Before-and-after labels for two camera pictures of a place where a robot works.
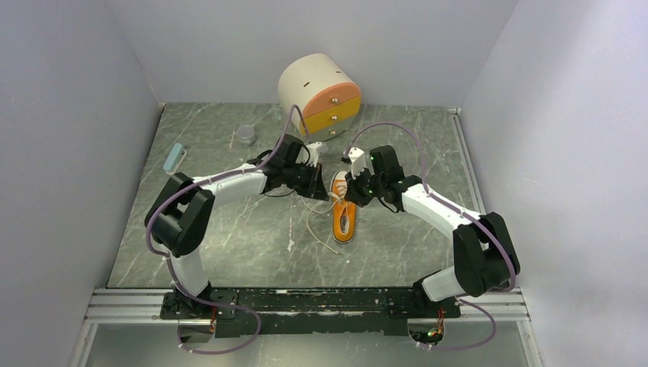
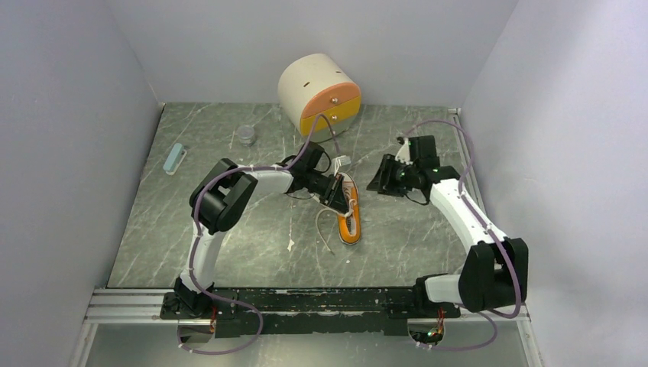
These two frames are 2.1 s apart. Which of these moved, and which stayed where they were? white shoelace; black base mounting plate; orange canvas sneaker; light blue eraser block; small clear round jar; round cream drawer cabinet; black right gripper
Moved: black right gripper; white shoelace; orange canvas sneaker
Stayed: small clear round jar; round cream drawer cabinet; light blue eraser block; black base mounting plate
